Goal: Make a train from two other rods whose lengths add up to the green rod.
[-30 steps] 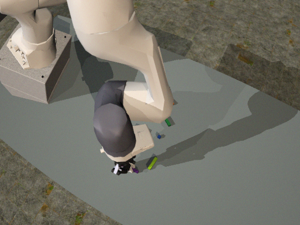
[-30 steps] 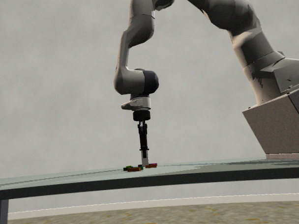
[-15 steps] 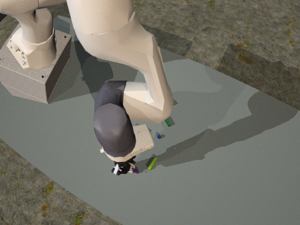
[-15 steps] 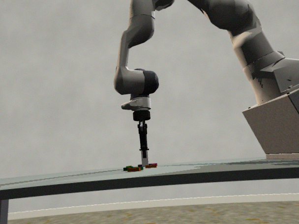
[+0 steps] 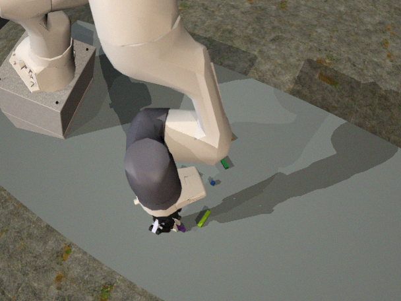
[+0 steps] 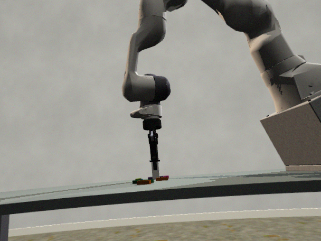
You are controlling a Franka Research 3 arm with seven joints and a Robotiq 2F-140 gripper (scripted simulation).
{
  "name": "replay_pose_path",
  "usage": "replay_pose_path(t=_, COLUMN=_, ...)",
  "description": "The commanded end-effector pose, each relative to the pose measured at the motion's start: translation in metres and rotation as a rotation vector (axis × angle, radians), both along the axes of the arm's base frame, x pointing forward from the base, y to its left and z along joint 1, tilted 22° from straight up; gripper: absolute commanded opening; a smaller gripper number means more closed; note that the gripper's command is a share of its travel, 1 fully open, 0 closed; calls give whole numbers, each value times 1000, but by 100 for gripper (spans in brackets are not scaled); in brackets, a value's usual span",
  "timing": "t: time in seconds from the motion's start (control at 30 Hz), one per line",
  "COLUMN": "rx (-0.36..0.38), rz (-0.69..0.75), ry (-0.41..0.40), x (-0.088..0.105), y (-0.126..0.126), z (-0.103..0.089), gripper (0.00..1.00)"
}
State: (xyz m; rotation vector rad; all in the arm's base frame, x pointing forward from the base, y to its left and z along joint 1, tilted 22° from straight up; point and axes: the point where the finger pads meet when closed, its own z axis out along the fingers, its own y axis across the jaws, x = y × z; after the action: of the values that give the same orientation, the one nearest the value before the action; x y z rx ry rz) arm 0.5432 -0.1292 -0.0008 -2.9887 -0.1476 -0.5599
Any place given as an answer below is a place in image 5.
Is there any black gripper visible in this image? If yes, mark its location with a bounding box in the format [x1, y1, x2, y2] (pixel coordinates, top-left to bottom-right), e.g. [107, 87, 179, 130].
[149, 208, 181, 235]

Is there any purple rod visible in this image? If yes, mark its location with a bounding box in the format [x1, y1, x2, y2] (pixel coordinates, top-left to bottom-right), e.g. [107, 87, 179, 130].
[176, 225, 186, 232]

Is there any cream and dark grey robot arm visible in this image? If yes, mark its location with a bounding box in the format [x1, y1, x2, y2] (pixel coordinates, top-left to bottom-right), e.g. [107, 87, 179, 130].
[0, 0, 232, 217]

